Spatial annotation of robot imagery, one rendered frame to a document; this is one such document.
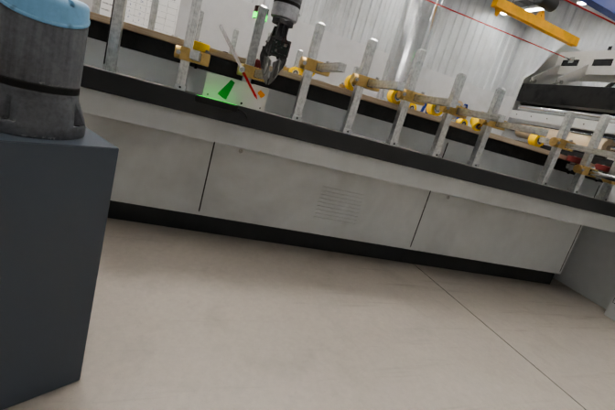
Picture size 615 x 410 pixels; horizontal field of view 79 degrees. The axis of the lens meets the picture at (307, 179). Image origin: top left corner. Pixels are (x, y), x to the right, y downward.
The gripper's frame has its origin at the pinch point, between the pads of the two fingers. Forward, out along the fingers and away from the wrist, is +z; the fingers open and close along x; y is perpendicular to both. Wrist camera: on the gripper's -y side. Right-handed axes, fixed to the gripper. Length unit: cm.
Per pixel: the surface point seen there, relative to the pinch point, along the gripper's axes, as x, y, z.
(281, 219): 33, -53, 66
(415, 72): 70, -29, -23
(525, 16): 364, -319, -189
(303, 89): 20.3, -29.5, -1.9
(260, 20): -4.4, -28.8, -23.1
